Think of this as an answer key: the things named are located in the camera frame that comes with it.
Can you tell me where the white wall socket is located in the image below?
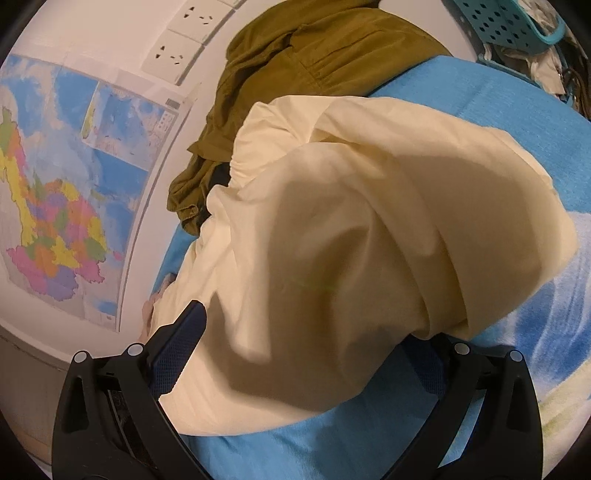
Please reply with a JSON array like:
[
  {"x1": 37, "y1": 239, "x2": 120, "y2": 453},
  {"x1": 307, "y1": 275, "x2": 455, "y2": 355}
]
[
  {"x1": 168, "y1": 0, "x2": 234, "y2": 44},
  {"x1": 141, "y1": 30, "x2": 206, "y2": 86}
]

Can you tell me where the blue printed blanket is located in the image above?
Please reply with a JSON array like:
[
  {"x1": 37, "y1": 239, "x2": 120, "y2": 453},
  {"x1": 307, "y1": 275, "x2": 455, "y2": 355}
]
[{"x1": 152, "y1": 55, "x2": 591, "y2": 480}]

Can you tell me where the cream garment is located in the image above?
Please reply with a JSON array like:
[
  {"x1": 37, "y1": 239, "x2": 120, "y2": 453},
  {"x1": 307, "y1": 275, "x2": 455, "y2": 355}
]
[{"x1": 148, "y1": 95, "x2": 578, "y2": 437}]

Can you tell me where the black garment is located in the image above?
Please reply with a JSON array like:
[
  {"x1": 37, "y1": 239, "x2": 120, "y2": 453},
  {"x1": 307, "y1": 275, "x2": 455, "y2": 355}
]
[{"x1": 196, "y1": 164, "x2": 234, "y2": 234}]

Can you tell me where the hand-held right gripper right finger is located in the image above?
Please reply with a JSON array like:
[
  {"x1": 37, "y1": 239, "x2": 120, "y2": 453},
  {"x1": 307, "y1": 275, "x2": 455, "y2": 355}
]
[{"x1": 392, "y1": 333, "x2": 542, "y2": 480}]

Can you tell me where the colourful wall map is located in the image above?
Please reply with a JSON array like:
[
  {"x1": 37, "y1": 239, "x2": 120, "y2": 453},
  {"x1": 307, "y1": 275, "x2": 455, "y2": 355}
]
[{"x1": 0, "y1": 54, "x2": 195, "y2": 333}]

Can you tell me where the olive green garment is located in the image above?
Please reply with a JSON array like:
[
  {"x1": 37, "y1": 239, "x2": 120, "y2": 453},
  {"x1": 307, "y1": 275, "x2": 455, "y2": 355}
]
[{"x1": 167, "y1": 0, "x2": 451, "y2": 236}]

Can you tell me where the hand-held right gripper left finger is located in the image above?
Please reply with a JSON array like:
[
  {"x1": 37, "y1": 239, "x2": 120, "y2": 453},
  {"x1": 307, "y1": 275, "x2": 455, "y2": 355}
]
[{"x1": 52, "y1": 299, "x2": 207, "y2": 480}]

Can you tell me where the pile of beige clothes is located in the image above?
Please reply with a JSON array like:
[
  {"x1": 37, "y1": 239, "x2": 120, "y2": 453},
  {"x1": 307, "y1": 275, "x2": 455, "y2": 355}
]
[{"x1": 485, "y1": 28, "x2": 591, "y2": 112}]

